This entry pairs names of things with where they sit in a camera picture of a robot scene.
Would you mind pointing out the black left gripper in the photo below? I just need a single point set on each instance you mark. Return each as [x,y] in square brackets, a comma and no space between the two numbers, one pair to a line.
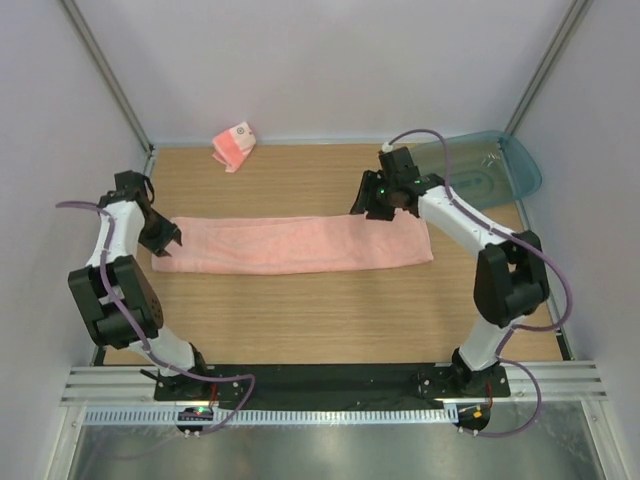
[159,244]

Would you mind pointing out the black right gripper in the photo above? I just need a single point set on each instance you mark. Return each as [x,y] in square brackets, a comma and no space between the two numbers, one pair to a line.
[367,190]

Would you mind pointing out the large pink towel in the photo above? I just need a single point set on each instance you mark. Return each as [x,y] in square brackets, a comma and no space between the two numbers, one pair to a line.
[296,245]

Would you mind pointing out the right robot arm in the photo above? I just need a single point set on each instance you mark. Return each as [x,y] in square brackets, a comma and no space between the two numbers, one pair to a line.
[510,278]

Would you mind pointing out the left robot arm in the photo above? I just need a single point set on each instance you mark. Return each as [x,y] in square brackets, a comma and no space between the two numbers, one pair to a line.
[117,303]

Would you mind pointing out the small folded pink cloth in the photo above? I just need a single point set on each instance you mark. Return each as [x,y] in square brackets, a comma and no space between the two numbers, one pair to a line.
[233,146]

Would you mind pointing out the teal plastic tray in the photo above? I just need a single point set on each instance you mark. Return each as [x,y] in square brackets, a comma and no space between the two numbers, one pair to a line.
[492,168]

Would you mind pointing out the slotted cable duct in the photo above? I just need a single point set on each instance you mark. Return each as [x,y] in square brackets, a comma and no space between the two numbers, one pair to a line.
[200,416]

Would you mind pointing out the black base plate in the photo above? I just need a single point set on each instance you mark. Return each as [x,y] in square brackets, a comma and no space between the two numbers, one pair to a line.
[343,386]

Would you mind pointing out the left aluminium frame post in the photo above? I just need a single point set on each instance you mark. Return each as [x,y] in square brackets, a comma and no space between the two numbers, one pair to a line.
[99,59]

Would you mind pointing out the aluminium frame post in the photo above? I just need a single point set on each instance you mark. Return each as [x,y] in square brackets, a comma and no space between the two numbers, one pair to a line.
[99,59]
[560,40]

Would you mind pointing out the right aluminium frame post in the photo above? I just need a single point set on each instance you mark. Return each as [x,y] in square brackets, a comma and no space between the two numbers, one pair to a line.
[560,40]

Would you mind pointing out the aluminium front rail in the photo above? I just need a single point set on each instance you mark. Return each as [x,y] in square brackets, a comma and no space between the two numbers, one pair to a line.
[132,385]

